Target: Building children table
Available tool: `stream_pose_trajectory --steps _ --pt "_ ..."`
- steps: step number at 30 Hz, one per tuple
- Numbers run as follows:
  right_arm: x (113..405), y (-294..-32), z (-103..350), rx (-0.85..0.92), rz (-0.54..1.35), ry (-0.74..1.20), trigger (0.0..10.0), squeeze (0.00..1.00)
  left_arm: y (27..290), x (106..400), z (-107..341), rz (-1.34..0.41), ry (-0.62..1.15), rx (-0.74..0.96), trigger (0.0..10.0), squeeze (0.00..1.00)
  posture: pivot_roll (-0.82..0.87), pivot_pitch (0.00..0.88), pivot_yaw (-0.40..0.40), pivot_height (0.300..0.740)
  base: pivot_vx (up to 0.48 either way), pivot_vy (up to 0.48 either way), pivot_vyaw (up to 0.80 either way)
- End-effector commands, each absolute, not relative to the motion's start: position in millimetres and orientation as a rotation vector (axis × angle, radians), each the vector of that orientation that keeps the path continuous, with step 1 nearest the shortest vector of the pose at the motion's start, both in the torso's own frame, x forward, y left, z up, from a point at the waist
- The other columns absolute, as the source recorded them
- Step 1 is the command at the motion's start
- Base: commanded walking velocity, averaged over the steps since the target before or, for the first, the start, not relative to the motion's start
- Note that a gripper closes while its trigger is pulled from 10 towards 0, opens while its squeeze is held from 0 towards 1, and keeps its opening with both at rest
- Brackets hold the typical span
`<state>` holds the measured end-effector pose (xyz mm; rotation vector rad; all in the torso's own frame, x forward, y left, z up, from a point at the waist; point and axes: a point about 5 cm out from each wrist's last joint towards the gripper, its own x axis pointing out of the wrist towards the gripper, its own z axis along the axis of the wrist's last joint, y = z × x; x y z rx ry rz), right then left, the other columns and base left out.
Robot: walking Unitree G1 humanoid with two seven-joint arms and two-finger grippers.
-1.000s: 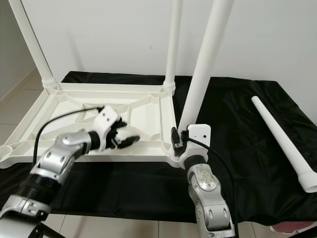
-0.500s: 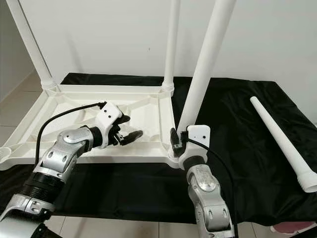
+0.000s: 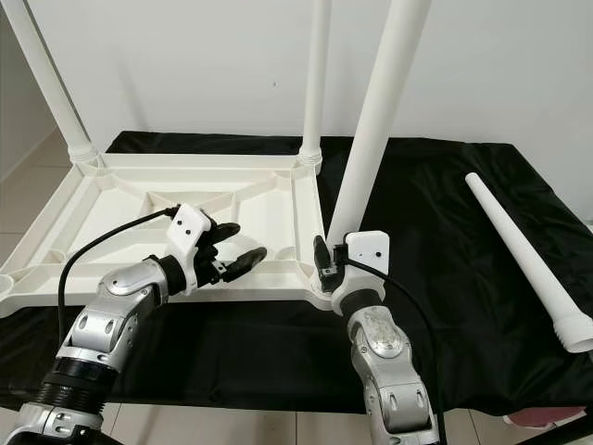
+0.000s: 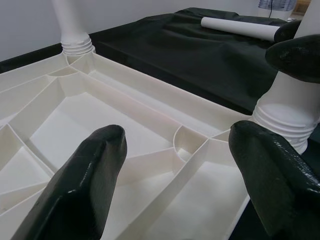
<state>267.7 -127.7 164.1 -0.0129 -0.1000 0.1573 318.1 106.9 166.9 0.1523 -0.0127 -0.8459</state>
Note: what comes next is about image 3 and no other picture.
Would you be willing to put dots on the white plastic table top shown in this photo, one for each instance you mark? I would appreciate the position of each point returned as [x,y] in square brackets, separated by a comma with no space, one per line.
[111,213]

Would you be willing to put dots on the white plastic table leg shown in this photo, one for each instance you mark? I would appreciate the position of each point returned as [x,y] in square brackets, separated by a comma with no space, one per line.
[378,120]
[51,83]
[316,83]
[523,250]

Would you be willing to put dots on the black table cloth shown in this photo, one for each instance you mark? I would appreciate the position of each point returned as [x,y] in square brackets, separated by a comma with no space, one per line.
[463,306]

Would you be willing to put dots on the pink slipper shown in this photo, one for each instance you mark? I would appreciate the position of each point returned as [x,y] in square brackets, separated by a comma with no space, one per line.
[545,417]

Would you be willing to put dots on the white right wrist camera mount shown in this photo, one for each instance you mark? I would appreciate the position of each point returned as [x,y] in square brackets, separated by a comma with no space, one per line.
[366,260]

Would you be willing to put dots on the black metal table frame bar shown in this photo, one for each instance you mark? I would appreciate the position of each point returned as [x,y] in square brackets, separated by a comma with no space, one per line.
[565,432]

